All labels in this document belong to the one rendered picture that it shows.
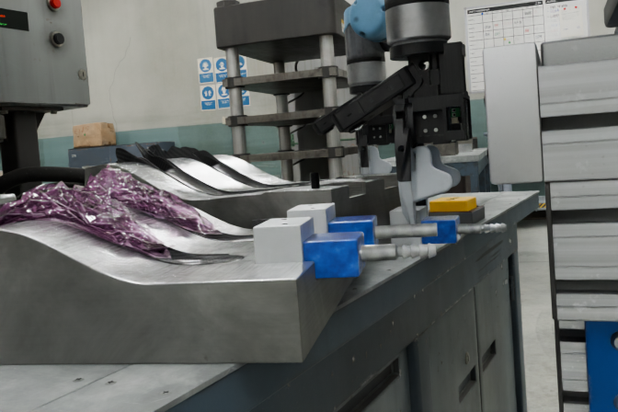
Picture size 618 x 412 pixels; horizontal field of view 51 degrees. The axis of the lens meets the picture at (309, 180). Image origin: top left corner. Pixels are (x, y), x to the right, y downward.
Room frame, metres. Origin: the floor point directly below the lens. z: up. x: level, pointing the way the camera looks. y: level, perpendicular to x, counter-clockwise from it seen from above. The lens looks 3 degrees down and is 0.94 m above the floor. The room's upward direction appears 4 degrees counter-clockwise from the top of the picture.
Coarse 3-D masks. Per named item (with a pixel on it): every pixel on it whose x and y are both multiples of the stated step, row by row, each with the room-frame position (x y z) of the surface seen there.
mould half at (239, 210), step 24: (96, 168) 0.88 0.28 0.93; (120, 168) 0.86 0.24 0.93; (144, 168) 0.88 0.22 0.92; (192, 168) 0.94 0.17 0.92; (240, 168) 1.02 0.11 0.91; (192, 192) 0.85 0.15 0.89; (264, 192) 0.75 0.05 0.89; (288, 192) 0.74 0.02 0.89; (312, 192) 0.72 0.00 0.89; (336, 192) 0.72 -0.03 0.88; (384, 192) 0.84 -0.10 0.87; (216, 216) 0.78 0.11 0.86; (240, 216) 0.77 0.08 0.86; (264, 216) 0.75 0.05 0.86; (336, 216) 0.72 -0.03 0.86; (384, 216) 0.84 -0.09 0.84; (384, 240) 0.83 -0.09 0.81
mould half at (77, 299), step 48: (0, 240) 0.45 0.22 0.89; (48, 240) 0.45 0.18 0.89; (96, 240) 0.49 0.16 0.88; (192, 240) 0.58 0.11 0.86; (0, 288) 0.45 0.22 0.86; (48, 288) 0.45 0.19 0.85; (96, 288) 0.44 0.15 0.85; (144, 288) 0.43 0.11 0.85; (192, 288) 0.43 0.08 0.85; (240, 288) 0.42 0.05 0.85; (288, 288) 0.41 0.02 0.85; (336, 288) 0.55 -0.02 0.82; (0, 336) 0.45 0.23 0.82; (48, 336) 0.45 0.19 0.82; (96, 336) 0.44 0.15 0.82; (144, 336) 0.43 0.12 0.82; (192, 336) 0.43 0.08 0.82; (240, 336) 0.42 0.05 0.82; (288, 336) 0.41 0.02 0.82
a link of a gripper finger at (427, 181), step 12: (420, 156) 0.75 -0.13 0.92; (420, 168) 0.74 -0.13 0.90; (432, 168) 0.74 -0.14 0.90; (420, 180) 0.74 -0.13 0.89; (432, 180) 0.73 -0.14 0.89; (444, 180) 0.73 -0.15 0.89; (408, 192) 0.73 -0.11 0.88; (420, 192) 0.74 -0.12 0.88; (432, 192) 0.73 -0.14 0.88; (444, 192) 0.73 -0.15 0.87; (408, 204) 0.74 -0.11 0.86; (408, 216) 0.74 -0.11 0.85
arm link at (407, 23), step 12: (396, 12) 0.75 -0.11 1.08; (408, 12) 0.74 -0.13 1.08; (420, 12) 0.74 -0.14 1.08; (432, 12) 0.74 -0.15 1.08; (444, 12) 0.75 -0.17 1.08; (396, 24) 0.75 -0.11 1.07; (408, 24) 0.74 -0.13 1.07; (420, 24) 0.74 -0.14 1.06; (432, 24) 0.74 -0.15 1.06; (444, 24) 0.75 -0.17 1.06; (396, 36) 0.75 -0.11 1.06; (408, 36) 0.74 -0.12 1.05; (420, 36) 0.74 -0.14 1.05; (432, 36) 0.74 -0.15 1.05; (444, 36) 0.75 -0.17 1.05
